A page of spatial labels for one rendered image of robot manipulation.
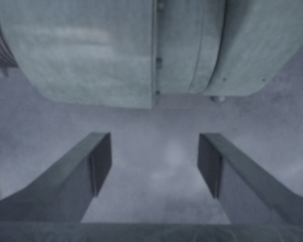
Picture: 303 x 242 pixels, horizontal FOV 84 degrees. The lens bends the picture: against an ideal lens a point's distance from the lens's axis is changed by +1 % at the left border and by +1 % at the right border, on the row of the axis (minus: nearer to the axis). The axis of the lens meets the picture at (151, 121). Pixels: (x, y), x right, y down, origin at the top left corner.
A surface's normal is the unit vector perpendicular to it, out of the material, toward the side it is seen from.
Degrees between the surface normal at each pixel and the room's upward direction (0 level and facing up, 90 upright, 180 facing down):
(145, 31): 17
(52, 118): 0
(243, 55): 49
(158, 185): 0
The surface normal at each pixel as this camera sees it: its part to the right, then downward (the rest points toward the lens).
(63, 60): -0.08, 0.66
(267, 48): -0.01, 0.88
